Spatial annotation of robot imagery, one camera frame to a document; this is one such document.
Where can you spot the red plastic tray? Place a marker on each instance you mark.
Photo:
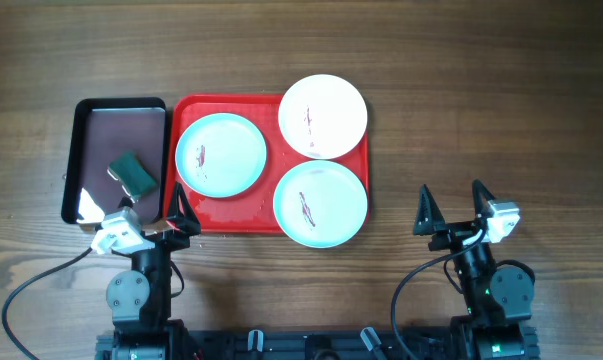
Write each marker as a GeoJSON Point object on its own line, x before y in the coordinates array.
{"type": "Point", "coordinates": [252, 210]}

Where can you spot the black water tray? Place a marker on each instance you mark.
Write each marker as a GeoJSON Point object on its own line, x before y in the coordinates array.
{"type": "Point", "coordinates": [104, 129]}

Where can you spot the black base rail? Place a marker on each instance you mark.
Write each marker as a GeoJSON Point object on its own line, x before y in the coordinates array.
{"type": "Point", "coordinates": [321, 345]}

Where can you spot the green scrubbing sponge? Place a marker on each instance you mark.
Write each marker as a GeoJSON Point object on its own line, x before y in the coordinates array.
{"type": "Point", "coordinates": [130, 173]}

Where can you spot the light blue plate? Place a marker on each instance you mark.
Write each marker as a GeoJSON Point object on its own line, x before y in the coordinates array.
{"type": "Point", "coordinates": [220, 155]}
{"type": "Point", "coordinates": [320, 204]}

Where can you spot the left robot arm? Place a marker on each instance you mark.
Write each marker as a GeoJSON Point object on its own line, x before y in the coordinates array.
{"type": "Point", "coordinates": [140, 298]}

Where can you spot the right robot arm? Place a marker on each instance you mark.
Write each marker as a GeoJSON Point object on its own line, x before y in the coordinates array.
{"type": "Point", "coordinates": [498, 294]}

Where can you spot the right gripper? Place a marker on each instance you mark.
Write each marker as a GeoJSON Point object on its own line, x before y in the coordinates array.
{"type": "Point", "coordinates": [454, 234]}

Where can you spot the light blue plate front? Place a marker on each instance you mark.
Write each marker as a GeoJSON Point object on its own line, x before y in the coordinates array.
{"type": "Point", "coordinates": [320, 204]}

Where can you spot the white plate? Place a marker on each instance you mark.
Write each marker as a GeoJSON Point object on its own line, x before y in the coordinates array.
{"type": "Point", "coordinates": [322, 116]}

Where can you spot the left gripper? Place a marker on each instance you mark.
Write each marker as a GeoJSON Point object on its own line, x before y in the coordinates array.
{"type": "Point", "coordinates": [186, 220]}

